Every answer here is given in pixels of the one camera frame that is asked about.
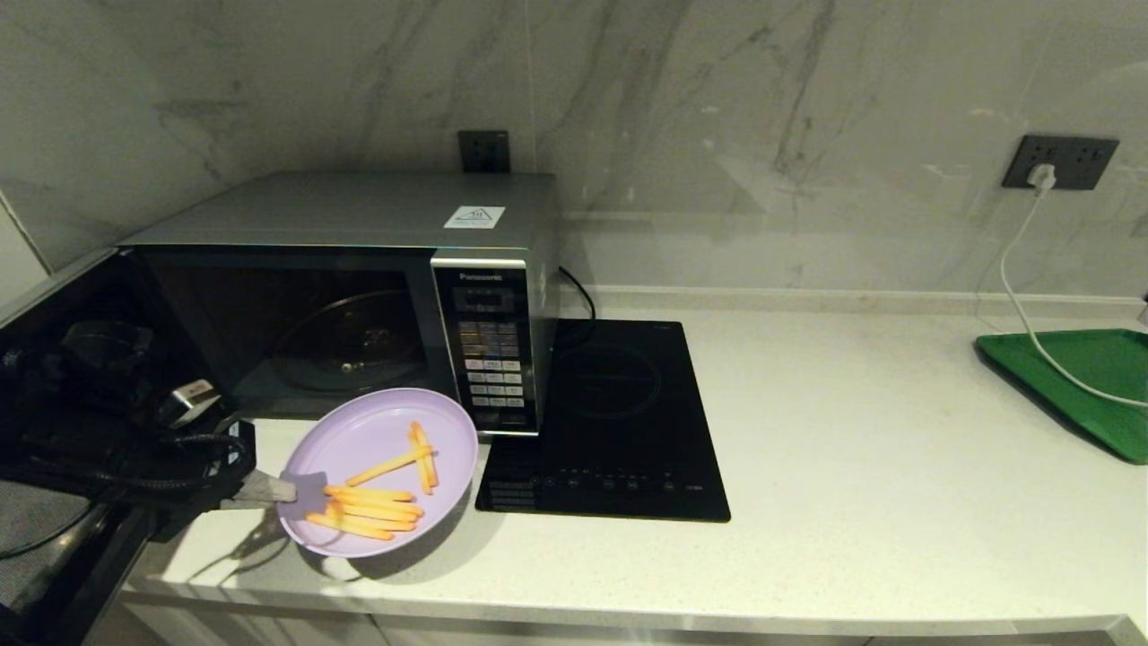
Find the purple plate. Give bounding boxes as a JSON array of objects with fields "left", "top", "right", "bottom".
[{"left": 276, "top": 388, "right": 479, "bottom": 560}]

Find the silver Panasonic microwave oven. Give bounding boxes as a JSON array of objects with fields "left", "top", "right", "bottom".
[{"left": 117, "top": 172, "right": 563, "bottom": 439}]

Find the orange french fry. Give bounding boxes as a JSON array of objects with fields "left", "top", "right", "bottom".
[
  {"left": 326, "top": 506, "right": 422, "bottom": 524},
  {"left": 345, "top": 445, "right": 437, "bottom": 488},
  {"left": 305, "top": 512, "right": 396, "bottom": 542},
  {"left": 335, "top": 497, "right": 424, "bottom": 515},
  {"left": 407, "top": 421, "right": 439, "bottom": 495},
  {"left": 324, "top": 485, "right": 414, "bottom": 502}
]

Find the white warning sticker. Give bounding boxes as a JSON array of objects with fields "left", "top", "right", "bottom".
[{"left": 443, "top": 205, "right": 506, "bottom": 229}]

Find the black induction cooktop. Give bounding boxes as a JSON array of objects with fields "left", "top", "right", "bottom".
[{"left": 475, "top": 319, "right": 732, "bottom": 523}]

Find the green plastic tray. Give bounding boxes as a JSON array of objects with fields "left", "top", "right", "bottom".
[{"left": 975, "top": 327, "right": 1148, "bottom": 464}]

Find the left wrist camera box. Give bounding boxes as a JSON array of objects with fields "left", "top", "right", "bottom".
[{"left": 166, "top": 379, "right": 222, "bottom": 428}]

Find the small black wall outlet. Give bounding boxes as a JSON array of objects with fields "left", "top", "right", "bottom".
[{"left": 458, "top": 130, "right": 511, "bottom": 174}]

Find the white power cable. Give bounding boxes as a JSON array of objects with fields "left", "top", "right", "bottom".
[{"left": 998, "top": 184, "right": 1148, "bottom": 408}]

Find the wide black wall outlet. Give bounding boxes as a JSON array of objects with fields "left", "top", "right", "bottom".
[{"left": 1002, "top": 134, "right": 1120, "bottom": 189}]

